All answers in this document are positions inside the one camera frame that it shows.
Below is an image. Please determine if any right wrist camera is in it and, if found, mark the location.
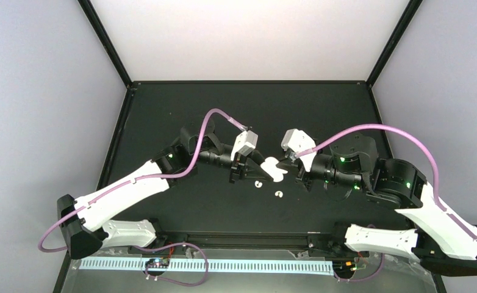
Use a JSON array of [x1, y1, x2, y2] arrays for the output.
[[281, 128, 317, 172]]

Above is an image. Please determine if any purple camera cable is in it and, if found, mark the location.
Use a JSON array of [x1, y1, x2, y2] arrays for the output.
[[293, 123, 477, 266], [37, 107, 249, 254]]

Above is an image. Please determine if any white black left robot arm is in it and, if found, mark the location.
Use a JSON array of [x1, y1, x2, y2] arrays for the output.
[[57, 121, 276, 259]]

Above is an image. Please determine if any black vertical frame post right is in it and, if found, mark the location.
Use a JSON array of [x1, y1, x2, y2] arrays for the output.
[[366, 0, 423, 89]]

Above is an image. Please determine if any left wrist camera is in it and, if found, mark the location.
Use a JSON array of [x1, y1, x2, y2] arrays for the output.
[[230, 130, 259, 161]]

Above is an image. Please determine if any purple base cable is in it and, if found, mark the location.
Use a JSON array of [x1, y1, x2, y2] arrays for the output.
[[334, 250, 386, 283], [137, 242, 209, 288]]

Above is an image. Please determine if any black vertical frame post left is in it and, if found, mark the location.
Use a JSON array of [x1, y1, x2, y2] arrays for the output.
[[78, 0, 132, 88]]

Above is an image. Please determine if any small circuit board right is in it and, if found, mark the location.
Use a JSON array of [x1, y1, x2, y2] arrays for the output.
[[332, 261, 367, 272]]

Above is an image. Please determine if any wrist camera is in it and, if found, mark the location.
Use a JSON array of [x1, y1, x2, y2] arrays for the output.
[[230, 130, 259, 161], [281, 128, 317, 172]]

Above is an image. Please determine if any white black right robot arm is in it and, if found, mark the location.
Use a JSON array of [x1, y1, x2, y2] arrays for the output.
[[279, 129, 477, 277]]

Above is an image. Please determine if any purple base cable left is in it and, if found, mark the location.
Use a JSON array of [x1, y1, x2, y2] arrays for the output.
[[137, 242, 209, 288]]

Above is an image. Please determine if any white slotted cable duct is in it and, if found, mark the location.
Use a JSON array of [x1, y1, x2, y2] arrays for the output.
[[77, 256, 334, 276]]

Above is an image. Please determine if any white earbud charging case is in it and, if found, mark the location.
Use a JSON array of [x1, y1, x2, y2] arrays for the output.
[[260, 157, 288, 183]]

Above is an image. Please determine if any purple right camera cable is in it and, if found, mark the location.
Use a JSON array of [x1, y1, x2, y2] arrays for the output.
[[293, 123, 477, 266]]

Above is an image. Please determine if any black vertical frame post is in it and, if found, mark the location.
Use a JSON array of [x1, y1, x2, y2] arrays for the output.
[[78, 0, 132, 88], [366, 0, 423, 89]]

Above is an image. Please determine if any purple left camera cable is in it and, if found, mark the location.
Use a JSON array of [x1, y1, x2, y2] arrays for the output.
[[37, 107, 249, 254]]

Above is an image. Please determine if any small circuit board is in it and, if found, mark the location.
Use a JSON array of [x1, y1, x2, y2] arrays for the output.
[[332, 261, 367, 272], [145, 258, 170, 271]]

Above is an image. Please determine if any black front rail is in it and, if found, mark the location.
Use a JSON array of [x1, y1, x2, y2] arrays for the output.
[[159, 231, 343, 249]]

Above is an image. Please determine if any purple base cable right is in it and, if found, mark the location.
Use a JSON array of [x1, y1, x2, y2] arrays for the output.
[[334, 250, 386, 283]]

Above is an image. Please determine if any small circuit board left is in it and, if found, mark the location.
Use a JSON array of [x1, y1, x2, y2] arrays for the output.
[[145, 258, 170, 271]]

